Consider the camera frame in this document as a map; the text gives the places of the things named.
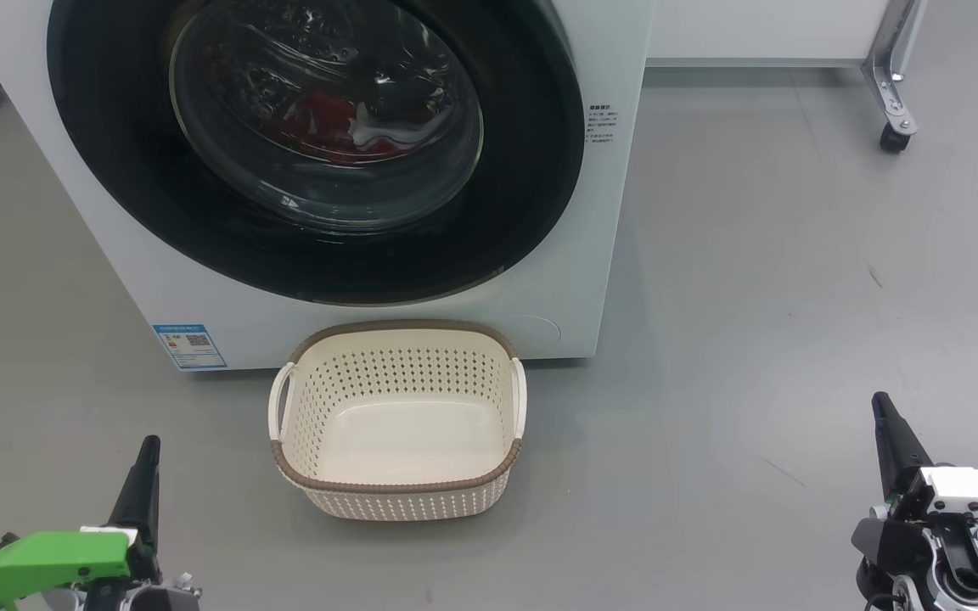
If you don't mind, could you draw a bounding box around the white front-load washing machine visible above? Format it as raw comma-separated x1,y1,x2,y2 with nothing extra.
0,0,653,372

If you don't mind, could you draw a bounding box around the black round glass washer door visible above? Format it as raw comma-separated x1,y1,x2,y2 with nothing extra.
46,0,585,306

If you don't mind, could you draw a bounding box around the blue energy label sticker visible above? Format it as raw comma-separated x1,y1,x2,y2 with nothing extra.
152,323,228,372

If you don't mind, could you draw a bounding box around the red and white garment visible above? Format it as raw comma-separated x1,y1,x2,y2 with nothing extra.
268,89,409,166

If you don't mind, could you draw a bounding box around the cream perforated laundry basket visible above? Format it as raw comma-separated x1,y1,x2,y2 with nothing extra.
268,320,528,521

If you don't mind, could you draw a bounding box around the white partition panel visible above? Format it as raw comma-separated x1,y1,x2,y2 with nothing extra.
646,0,893,67

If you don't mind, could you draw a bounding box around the metal partition leg bracket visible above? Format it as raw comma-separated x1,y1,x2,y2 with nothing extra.
861,0,931,137

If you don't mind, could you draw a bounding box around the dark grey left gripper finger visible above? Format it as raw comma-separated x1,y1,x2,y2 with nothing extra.
107,435,161,552

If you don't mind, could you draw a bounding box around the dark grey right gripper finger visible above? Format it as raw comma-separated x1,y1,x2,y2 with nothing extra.
871,391,936,502

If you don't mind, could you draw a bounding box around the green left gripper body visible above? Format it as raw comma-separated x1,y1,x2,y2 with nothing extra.
0,526,201,611

